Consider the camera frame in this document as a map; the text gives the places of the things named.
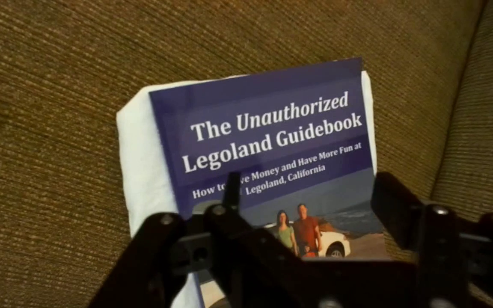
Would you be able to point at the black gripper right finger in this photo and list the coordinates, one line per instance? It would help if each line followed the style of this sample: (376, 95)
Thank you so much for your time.
(463, 263)

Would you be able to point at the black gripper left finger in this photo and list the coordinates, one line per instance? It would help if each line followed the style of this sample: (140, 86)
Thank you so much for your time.
(155, 263)

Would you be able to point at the dark book on sofa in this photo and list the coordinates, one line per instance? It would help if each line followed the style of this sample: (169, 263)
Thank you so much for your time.
(141, 160)

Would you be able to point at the brown fabric couch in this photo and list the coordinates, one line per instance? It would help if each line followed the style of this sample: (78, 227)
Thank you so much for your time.
(59, 86)

